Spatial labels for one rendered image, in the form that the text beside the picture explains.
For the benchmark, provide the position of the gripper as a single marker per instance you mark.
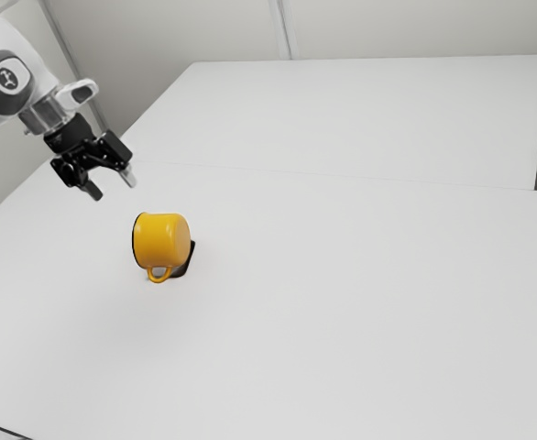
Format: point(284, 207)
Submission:
point(72, 136)

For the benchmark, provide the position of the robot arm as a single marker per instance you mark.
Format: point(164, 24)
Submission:
point(7, 78)

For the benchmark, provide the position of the yellow enamel mug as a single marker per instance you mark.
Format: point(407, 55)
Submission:
point(161, 243)

